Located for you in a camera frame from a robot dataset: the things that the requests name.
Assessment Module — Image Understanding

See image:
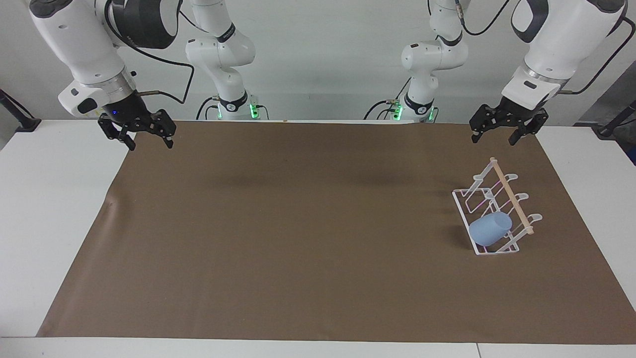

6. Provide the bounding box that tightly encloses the white wire cup holder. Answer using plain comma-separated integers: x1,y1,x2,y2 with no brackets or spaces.
452,157,544,257

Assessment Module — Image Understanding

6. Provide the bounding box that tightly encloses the light blue cup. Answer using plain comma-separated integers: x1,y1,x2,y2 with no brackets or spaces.
469,211,513,247

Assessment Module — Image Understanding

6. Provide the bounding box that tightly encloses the black cable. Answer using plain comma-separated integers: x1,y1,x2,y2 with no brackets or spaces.
558,17,636,95
103,0,195,105
363,76,414,120
455,0,511,37
196,96,220,120

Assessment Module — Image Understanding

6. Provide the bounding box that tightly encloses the black stand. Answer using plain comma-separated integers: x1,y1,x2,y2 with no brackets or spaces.
0,89,42,133
595,98,636,138

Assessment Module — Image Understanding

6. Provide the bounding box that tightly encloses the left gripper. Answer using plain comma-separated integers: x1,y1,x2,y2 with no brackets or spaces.
469,96,550,146

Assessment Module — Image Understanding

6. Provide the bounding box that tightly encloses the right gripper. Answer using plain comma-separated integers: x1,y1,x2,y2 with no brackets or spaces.
97,91,177,152

